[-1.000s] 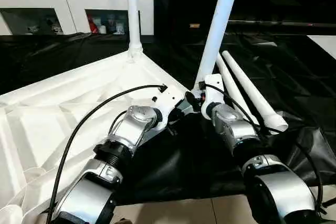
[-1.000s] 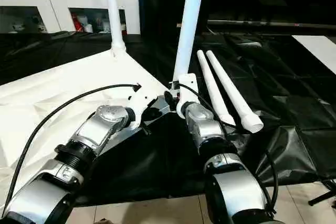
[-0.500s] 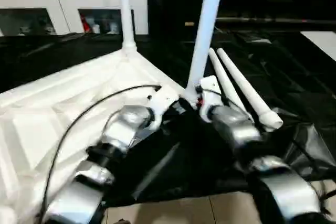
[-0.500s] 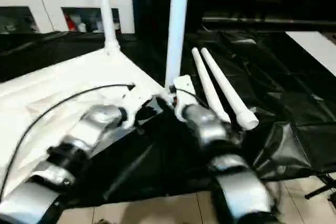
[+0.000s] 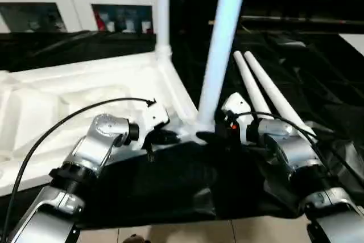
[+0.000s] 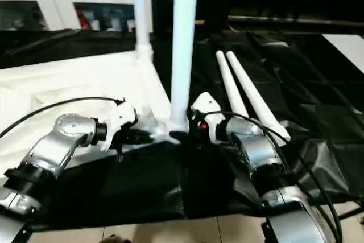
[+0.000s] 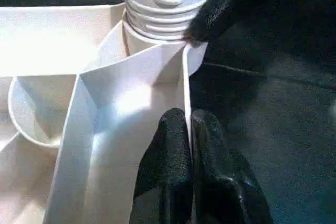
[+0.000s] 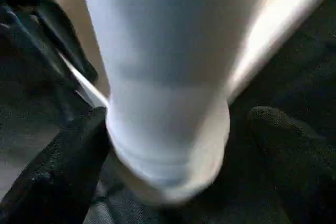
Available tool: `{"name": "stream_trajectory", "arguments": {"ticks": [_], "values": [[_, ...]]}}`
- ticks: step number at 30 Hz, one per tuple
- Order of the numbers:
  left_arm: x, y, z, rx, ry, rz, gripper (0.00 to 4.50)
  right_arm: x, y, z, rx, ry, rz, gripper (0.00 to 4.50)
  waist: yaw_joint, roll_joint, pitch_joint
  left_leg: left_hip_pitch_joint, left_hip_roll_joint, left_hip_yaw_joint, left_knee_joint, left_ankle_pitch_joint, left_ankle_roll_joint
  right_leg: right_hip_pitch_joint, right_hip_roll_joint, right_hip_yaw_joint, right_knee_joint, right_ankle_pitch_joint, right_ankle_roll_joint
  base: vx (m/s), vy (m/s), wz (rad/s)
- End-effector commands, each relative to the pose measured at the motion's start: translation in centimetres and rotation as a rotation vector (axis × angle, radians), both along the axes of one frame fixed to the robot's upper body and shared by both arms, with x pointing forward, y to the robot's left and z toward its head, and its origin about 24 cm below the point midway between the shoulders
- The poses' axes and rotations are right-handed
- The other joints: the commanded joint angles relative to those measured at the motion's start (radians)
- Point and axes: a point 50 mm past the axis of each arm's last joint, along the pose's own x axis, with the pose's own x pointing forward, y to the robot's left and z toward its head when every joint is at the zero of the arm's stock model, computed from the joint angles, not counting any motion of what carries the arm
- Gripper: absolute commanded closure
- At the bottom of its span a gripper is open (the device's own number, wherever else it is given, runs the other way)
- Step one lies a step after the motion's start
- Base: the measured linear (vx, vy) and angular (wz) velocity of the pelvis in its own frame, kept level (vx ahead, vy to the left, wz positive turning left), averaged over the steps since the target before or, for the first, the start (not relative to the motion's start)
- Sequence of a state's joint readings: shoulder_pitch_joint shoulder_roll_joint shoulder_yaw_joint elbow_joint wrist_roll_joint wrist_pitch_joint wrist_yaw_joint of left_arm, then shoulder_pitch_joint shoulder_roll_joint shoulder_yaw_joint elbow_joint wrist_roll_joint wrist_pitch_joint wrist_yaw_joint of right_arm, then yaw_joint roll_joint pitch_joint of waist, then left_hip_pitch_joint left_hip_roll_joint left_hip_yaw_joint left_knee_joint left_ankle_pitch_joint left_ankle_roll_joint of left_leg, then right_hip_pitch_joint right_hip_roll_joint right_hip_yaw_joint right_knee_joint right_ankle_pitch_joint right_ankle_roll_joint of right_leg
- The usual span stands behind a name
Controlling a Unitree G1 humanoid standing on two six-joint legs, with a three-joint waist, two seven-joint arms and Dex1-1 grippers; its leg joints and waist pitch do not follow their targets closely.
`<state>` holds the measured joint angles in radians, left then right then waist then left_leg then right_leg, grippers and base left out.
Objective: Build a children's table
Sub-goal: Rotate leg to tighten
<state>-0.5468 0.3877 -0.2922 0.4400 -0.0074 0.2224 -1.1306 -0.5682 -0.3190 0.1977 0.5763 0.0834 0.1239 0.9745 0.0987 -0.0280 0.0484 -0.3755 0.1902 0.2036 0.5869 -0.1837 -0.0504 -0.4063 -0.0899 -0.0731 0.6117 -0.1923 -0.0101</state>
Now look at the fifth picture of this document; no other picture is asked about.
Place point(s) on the white flat board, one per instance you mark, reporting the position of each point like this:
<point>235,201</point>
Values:
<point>352,42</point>

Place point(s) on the brown round object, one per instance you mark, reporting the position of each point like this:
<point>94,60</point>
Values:
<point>136,238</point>

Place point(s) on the red bottle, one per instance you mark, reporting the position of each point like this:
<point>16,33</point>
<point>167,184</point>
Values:
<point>98,22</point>

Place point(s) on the black mat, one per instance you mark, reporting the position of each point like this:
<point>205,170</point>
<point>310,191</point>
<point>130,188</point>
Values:
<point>170,186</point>

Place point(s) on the grey metal rail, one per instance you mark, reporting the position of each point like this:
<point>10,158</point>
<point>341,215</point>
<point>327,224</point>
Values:
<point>284,18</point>

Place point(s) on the white plastic table top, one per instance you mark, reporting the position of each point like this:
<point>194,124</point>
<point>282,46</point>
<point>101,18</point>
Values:
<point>42,98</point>

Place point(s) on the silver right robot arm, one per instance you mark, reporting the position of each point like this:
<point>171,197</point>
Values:
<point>295,149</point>

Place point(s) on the white mug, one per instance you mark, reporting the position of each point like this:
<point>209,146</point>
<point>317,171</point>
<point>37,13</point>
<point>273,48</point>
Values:
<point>110,26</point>

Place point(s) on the white plastic table leg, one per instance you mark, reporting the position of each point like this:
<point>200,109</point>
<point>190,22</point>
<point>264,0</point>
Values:
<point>270,83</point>
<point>221,41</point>
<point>163,12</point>
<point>250,83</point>

